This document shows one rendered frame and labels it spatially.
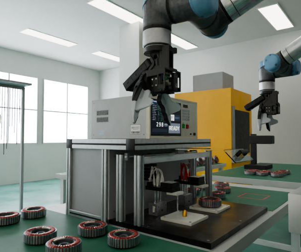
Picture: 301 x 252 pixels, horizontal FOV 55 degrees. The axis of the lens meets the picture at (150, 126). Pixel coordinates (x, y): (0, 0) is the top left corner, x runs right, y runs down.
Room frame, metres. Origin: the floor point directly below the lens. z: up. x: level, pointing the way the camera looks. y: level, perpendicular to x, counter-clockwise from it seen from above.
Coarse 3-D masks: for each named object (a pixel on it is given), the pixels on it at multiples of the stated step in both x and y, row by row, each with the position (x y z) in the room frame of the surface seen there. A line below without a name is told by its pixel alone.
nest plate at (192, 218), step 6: (180, 210) 1.37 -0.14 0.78; (162, 216) 1.26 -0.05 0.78; (168, 216) 1.26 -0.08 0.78; (174, 216) 1.26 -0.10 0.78; (180, 216) 1.26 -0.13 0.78; (186, 216) 1.26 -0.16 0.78; (192, 216) 1.26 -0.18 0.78; (198, 216) 1.26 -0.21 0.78; (204, 216) 1.26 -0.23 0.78; (174, 222) 1.22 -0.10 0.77; (180, 222) 1.20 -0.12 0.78; (186, 222) 1.18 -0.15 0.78; (192, 222) 1.18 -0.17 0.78
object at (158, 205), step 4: (148, 204) 1.35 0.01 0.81; (152, 204) 1.33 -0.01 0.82; (156, 204) 1.32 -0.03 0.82; (160, 204) 1.34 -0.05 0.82; (164, 204) 1.36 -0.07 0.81; (148, 208) 1.35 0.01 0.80; (156, 208) 1.32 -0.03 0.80; (160, 208) 1.34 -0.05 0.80; (164, 208) 1.36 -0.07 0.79; (148, 212) 1.35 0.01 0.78; (152, 212) 1.33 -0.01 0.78; (156, 212) 1.32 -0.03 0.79; (160, 212) 1.34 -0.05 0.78; (164, 212) 1.36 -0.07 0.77
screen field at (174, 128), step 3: (171, 123) 1.43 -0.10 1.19; (174, 123) 1.45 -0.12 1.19; (177, 123) 1.47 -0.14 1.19; (168, 126) 1.41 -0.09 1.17; (171, 126) 1.43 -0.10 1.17; (174, 126) 1.45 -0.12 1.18; (177, 126) 1.47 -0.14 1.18; (168, 129) 1.41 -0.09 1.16; (171, 129) 1.43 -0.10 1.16; (174, 129) 1.45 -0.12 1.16; (177, 129) 1.47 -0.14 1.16; (168, 132) 1.41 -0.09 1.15; (171, 132) 1.43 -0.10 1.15; (174, 132) 1.45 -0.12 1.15; (177, 132) 1.47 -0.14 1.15
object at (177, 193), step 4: (152, 184) 1.39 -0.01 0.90; (160, 184) 1.31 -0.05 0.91; (164, 184) 1.30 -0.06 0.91; (168, 184) 1.29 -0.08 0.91; (172, 184) 1.28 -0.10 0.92; (176, 184) 1.31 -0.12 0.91; (148, 188) 1.35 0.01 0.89; (152, 188) 1.34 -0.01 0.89; (156, 188) 1.32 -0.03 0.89; (160, 188) 1.31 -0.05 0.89; (164, 188) 1.29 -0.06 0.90; (168, 188) 1.28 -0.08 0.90; (172, 188) 1.28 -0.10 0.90; (176, 188) 1.30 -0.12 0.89; (156, 192) 1.36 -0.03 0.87; (160, 192) 1.37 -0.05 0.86; (168, 192) 1.29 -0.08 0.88; (172, 192) 1.28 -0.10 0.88; (176, 192) 1.28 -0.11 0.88; (180, 192) 1.29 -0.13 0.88; (156, 196) 1.36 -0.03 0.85; (160, 196) 1.37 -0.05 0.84; (156, 200) 1.36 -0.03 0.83; (160, 200) 1.37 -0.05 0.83
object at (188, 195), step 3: (180, 195) 1.52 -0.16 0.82; (183, 195) 1.51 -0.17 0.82; (186, 195) 1.52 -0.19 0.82; (189, 195) 1.54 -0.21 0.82; (180, 198) 1.52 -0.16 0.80; (183, 198) 1.51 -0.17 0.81; (186, 198) 1.52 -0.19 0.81; (189, 198) 1.54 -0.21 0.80; (180, 201) 1.52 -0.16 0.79; (183, 201) 1.51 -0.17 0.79; (186, 201) 1.52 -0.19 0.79; (189, 201) 1.54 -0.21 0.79; (180, 204) 1.52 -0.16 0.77; (183, 204) 1.51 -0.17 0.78; (186, 204) 1.52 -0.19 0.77
